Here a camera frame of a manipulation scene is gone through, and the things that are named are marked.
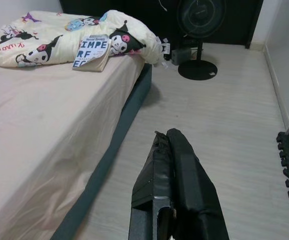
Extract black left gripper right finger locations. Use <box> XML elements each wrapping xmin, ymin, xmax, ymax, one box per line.
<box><xmin>166</xmin><ymin>127</ymin><xmax>230</xmax><ymax>240</ymax></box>

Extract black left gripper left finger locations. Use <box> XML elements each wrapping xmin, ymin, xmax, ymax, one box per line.
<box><xmin>130</xmin><ymin>129</ymin><xmax>176</xmax><ymax>240</ymax></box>

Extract white book with blue letters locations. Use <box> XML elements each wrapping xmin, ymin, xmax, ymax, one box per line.
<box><xmin>71</xmin><ymin>34</ymin><xmax>111</xmax><ymax>73</ymax></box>

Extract cream cartoon print blanket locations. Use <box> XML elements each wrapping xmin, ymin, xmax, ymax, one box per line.
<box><xmin>0</xmin><ymin>9</ymin><xmax>172</xmax><ymax>69</ymax></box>

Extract black standing fan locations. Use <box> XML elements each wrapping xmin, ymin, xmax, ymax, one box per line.
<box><xmin>176</xmin><ymin>0</ymin><xmax>219</xmax><ymax>81</ymax></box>

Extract mattress with cream sheet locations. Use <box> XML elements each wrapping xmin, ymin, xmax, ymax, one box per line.
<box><xmin>0</xmin><ymin>53</ymin><xmax>146</xmax><ymax>240</ymax></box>

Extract small grey box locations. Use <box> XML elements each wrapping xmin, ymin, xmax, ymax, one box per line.
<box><xmin>171</xmin><ymin>48</ymin><xmax>193</xmax><ymax>66</ymax></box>

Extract black cabinet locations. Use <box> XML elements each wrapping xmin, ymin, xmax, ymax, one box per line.
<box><xmin>59</xmin><ymin>0</ymin><xmax>264</xmax><ymax>50</ymax></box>

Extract dark teal bed frame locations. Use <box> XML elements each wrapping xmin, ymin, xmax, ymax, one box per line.
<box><xmin>50</xmin><ymin>63</ymin><xmax>153</xmax><ymax>240</ymax></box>

